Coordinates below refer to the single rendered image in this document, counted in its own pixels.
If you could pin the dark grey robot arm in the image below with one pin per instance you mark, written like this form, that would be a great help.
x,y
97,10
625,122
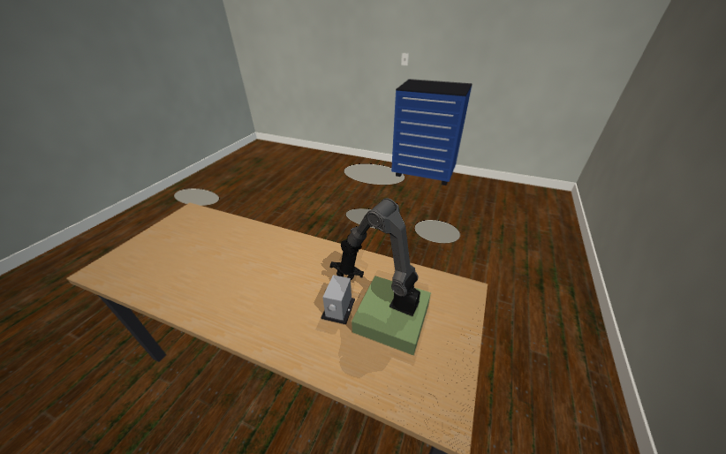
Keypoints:
x,y
386,217

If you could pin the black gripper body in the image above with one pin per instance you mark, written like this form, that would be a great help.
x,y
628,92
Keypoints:
x,y
347,270

